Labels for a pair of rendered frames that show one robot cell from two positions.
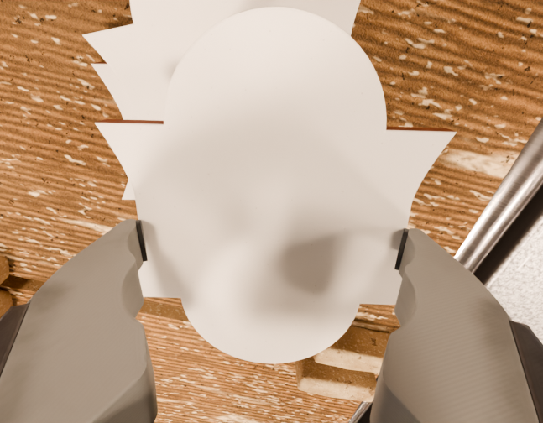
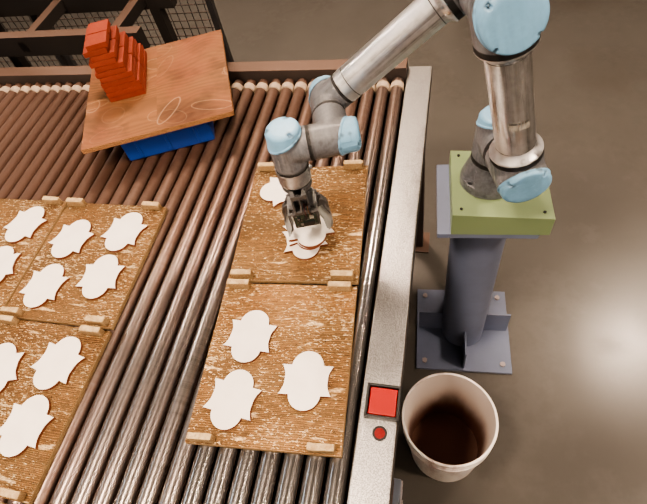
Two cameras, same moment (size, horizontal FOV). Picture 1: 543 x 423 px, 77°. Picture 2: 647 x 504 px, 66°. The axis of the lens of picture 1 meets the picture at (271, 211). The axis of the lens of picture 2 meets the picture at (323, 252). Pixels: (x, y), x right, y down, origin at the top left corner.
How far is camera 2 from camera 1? 1.26 m
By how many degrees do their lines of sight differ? 65
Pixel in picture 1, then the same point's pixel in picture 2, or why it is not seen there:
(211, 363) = (303, 298)
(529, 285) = (391, 263)
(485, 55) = (347, 220)
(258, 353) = (310, 244)
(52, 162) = (270, 251)
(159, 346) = (288, 295)
